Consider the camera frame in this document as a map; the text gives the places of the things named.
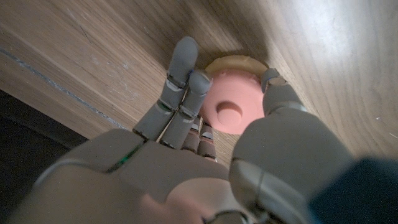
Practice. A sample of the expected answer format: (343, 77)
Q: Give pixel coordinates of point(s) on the black backdrop curtain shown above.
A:
(25, 149)

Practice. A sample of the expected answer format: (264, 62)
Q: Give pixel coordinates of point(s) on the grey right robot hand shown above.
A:
(155, 174)

